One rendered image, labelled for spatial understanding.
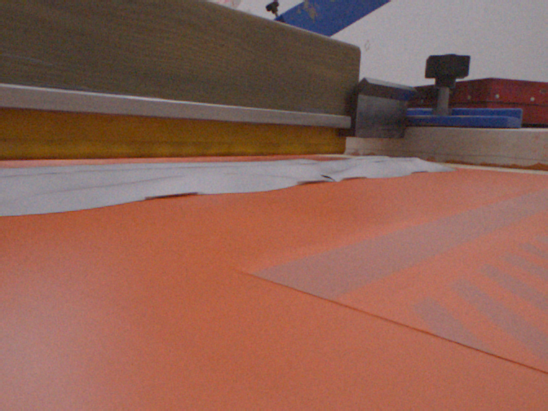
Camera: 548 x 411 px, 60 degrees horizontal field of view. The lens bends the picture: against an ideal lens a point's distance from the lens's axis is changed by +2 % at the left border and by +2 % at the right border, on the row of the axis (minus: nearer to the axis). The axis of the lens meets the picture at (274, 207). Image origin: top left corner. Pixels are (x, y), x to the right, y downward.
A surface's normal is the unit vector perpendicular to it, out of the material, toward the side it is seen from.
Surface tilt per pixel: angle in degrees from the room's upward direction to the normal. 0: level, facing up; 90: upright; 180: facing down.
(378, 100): 90
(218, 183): 41
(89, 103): 90
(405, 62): 90
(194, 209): 0
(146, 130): 90
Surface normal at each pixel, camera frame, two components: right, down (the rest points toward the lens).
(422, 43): -0.66, 0.10
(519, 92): 0.32, 0.18
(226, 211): 0.04, -0.98
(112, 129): 0.75, 0.15
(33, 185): 0.52, -0.76
